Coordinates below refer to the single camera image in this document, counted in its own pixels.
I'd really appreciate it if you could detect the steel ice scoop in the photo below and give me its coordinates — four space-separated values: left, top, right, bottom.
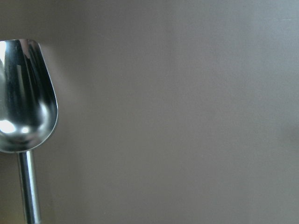
0 39 58 224

